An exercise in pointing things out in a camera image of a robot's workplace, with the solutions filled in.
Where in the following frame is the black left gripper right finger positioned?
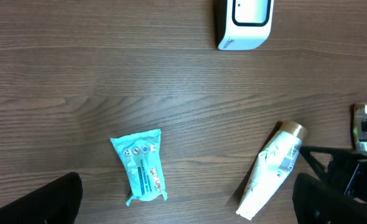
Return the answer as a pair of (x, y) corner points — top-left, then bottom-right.
(292, 173), (367, 224)

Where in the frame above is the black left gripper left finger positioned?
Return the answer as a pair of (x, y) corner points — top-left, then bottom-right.
(0, 172), (83, 224)

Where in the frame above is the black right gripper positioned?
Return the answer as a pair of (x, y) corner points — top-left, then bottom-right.
(299, 113), (367, 212)

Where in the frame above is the white Pantene tube gold cap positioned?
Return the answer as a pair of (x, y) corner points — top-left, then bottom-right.
(236, 121), (307, 220)

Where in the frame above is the teal wet wipes packet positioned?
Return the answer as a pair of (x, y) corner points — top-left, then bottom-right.
(110, 129), (168, 206)

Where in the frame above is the white barcode scanner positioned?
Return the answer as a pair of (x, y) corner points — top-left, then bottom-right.
(214, 0), (274, 51)

